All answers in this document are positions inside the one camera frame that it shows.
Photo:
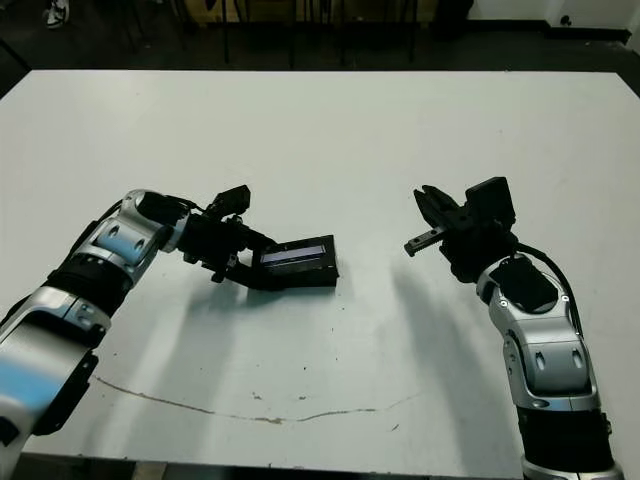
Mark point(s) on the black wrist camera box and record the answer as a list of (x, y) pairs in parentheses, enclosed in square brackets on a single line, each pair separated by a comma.
[(231, 200), (492, 200)]

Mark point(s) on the small black wall knob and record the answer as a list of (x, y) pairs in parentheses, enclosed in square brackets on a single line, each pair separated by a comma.
[(566, 20)]

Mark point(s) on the black trash bin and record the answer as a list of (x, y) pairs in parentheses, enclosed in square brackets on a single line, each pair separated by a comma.
[(452, 20)]

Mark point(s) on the black box lid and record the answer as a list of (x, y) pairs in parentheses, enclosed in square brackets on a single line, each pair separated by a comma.
[(300, 250)]

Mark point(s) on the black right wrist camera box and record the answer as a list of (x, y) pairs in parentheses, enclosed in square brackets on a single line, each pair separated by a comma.
[(492, 200)]

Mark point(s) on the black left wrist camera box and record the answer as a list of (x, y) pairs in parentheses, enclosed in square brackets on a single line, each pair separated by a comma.
[(231, 200)]

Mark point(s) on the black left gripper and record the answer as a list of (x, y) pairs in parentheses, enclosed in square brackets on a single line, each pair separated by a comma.
[(210, 240)]

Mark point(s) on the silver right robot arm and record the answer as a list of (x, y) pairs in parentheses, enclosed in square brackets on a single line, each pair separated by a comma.
[(545, 360)]

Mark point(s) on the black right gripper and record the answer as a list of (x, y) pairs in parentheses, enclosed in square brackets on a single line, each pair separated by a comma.
[(475, 245)]

